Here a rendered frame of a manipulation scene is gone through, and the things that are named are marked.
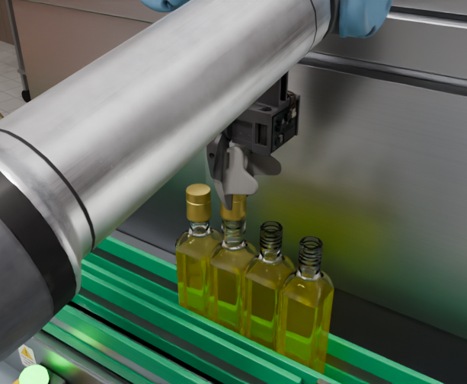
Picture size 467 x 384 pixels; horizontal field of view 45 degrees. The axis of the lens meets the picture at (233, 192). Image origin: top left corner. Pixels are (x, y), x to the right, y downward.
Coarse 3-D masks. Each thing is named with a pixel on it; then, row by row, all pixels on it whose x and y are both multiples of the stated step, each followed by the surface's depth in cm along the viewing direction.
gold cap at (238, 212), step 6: (234, 198) 72; (240, 198) 72; (246, 198) 74; (222, 204) 73; (234, 204) 72; (240, 204) 73; (222, 210) 74; (228, 210) 73; (234, 210) 73; (240, 210) 73; (246, 210) 75; (222, 216) 74; (228, 216) 73; (234, 216) 73; (240, 216) 73
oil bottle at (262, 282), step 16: (256, 256) 75; (256, 272) 74; (272, 272) 73; (288, 272) 75; (256, 288) 75; (272, 288) 73; (256, 304) 76; (272, 304) 75; (256, 320) 78; (272, 320) 76; (256, 336) 79; (272, 336) 77
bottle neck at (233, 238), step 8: (224, 224) 75; (232, 224) 74; (240, 224) 74; (224, 232) 76; (232, 232) 75; (240, 232) 75; (224, 240) 76; (232, 240) 76; (240, 240) 76; (232, 248) 76
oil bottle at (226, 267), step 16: (224, 256) 76; (240, 256) 76; (208, 272) 79; (224, 272) 77; (240, 272) 76; (224, 288) 78; (240, 288) 77; (224, 304) 80; (240, 304) 79; (224, 320) 82; (240, 320) 80
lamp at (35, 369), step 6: (30, 366) 90; (36, 366) 89; (42, 366) 90; (24, 372) 89; (30, 372) 88; (36, 372) 88; (42, 372) 89; (24, 378) 88; (30, 378) 87; (36, 378) 88; (42, 378) 88; (48, 378) 90
